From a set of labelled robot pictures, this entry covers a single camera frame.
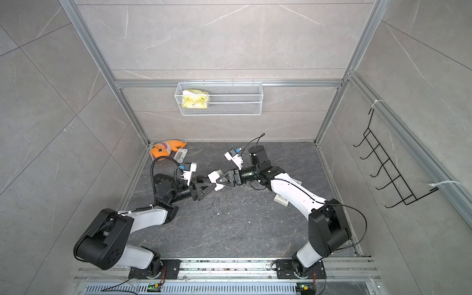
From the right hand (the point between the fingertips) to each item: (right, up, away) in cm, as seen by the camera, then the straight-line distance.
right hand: (222, 181), depth 73 cm
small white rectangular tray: (-30, +11, +38) cm, 49 cm away
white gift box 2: (+28, -12, +17) cm, 35 cm away
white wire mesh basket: (0, +43, +28) cm, 51 cm away
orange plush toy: (-37, +15, +34) cm, 53 cm away
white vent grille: (-12, -41, -3) cm, 43 cm away
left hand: (-2, 0, 0) cm, 2 cm away
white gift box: (-3, +2, -3) cm, 5 cm away
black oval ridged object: (-34, -2, +24) cm, 42 cm away
